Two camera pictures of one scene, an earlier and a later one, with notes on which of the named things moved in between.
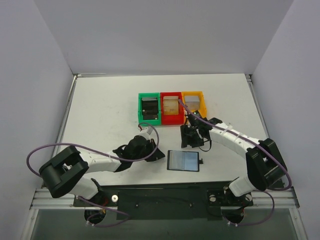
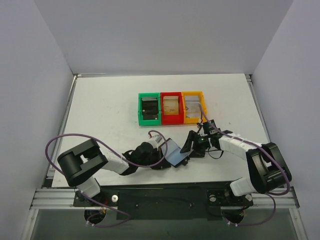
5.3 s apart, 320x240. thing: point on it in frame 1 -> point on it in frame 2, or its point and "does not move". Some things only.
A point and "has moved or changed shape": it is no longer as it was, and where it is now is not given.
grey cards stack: (192, 102) does not move
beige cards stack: (170, 105) does not move
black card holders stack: (149, 106) does not move
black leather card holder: (183, 160) has moved or changed shape
